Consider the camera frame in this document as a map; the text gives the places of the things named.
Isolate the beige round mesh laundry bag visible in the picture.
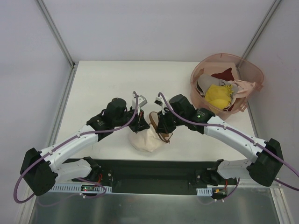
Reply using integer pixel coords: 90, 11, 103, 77
128, 112, 173, 153

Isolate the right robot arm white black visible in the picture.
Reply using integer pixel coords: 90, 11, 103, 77
155, 93, 283, 187

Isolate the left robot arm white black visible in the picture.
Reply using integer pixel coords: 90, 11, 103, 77
20, 95, 150, 196

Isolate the grey beige bra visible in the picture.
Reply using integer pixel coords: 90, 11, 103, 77
196, 74, 226, 97

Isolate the yellow bra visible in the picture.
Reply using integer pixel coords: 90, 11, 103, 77
204, 84, 233, 110

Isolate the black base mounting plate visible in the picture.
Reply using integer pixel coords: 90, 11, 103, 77
85, 159, 237, 195

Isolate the pink translucent plastic basket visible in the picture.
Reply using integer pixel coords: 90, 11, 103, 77
190, 53, 264, 119

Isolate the dark red garment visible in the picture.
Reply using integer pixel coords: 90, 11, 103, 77
211, 68, 234, 81

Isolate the light pink garment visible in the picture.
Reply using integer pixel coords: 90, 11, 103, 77
228, 80, 256, 105

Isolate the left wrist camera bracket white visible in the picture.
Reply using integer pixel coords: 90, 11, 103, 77
131, 94, 148, 114

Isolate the wrist camera bracket white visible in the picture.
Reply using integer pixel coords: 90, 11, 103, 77
131, 94, 148, 114
154, 96, 164, 108

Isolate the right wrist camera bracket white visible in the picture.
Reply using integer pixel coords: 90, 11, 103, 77
154, 96, 164, 108

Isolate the right white cable duct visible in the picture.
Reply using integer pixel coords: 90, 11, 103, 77
196, 187, 213, 196

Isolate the white cable duct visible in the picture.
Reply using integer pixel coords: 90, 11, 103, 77
196, 187, 213, 196
49, 183, 112, 194

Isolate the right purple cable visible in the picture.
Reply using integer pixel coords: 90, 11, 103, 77
157, 92, 299, 205

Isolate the purple cable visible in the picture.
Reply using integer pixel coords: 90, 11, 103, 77
157, 92, 299, 205
14, 91, 142, 204

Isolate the left white cable duct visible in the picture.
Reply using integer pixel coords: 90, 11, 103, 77
49, 183, 112, 194

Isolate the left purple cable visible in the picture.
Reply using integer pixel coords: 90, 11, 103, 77
14, 91, 142, 204

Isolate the left aluminium frame post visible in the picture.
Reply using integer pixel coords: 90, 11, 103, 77
35, 0, 76, 69

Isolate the aluminium frame post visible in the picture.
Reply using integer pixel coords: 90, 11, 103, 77
242, 0, 283, 59
35, 0, 76, 69

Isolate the right aluminium frame post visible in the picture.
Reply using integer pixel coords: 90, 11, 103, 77
242, 0, 283, 59

